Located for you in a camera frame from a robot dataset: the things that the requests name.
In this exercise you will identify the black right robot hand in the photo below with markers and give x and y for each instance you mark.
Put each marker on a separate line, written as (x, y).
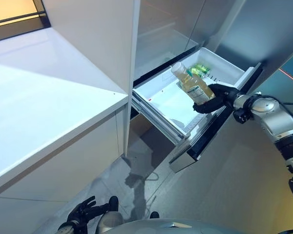
(224, 95)

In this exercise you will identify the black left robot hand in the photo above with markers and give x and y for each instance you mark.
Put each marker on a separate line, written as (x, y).
(81, 212)

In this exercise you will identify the yellow drink bottle white cap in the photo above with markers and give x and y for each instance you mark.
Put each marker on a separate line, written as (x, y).
(197, 90)

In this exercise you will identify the steel fridge drawer white bin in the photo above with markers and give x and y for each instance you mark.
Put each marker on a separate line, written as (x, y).
(161, 102)

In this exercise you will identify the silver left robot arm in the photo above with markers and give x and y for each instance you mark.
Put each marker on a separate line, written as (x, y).
(68, 229)

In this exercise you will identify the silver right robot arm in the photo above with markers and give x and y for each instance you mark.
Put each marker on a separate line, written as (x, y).
(271, 114)

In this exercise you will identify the stainless steel fridge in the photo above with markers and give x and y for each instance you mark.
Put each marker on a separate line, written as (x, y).
(166, 24)

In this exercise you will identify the silver left robot leg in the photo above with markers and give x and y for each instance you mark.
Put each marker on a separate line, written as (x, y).
(111, 220)

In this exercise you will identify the light green drink can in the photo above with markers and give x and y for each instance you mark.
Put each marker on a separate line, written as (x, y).
(202, 67)

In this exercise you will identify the white counter cabinet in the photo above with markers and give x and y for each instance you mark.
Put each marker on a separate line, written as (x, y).
(75, 158)

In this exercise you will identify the grey robot torso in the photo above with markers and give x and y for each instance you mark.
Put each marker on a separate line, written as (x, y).
(166, 228)

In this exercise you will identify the tall white side panel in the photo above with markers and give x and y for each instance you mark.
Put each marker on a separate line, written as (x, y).
(92, 36)

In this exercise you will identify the black framed amber window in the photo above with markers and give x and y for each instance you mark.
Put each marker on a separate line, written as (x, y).
(12, 9)

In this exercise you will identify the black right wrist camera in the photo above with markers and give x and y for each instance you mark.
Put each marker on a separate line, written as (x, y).
(241, 117)

